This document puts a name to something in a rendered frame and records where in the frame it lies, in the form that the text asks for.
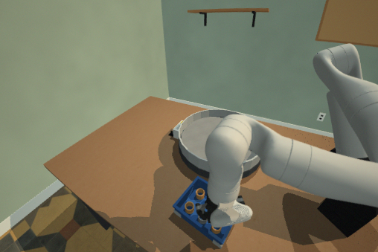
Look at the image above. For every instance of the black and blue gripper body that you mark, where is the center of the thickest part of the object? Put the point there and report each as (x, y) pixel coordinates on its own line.
(210, 204)

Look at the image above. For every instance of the blue crate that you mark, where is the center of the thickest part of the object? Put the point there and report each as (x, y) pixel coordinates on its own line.
(190, 195)

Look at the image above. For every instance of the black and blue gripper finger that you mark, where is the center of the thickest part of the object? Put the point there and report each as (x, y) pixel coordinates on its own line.
(240, 200)
(200, 210)

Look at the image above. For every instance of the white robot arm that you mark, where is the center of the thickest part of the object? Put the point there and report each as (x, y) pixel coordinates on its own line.
(353, 106)

